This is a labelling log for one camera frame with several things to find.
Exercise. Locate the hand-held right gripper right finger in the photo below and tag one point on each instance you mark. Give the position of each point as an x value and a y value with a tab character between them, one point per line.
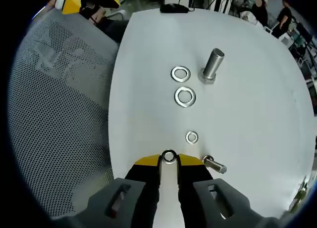
195	186

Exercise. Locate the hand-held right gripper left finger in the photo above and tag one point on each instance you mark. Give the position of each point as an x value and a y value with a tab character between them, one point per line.
138	183

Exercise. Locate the small steel threaded stud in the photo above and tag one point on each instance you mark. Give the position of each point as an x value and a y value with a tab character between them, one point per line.
218	166

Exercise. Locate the small steel washer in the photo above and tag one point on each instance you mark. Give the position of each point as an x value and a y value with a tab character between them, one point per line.
187	137
164	156

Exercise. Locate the large steel washer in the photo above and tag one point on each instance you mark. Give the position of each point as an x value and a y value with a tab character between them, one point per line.
177	97
173	73

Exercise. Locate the large steel threaded stud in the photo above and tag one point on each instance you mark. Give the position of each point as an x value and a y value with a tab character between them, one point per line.
213	64

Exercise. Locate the black computer mouse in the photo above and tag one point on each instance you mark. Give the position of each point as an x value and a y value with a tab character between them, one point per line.
173	8

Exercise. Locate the grey mesh office chair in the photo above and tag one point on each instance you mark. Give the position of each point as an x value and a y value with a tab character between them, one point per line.
62	102

